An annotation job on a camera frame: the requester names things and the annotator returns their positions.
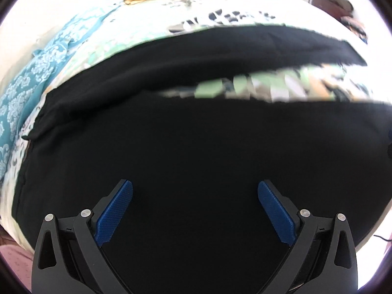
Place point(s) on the leaf print bedsheet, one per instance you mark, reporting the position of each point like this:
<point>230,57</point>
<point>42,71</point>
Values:
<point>153,27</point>

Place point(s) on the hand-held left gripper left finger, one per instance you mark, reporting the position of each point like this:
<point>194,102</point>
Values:
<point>115,211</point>

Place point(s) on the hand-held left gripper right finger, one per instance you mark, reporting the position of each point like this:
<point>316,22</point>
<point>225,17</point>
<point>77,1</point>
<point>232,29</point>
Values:
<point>275,211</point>

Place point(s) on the dark wooden furniture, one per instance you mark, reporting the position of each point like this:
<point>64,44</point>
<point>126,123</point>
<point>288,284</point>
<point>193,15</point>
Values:
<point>337,6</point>

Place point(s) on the teal patterned cloth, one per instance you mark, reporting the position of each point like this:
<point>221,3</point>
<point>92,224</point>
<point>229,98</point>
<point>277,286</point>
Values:
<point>39,67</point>

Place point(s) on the pink dotted clothing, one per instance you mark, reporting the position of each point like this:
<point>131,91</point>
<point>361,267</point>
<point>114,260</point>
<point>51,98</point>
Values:
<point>17,263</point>

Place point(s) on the black pants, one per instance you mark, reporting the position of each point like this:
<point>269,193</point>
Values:
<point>196,144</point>

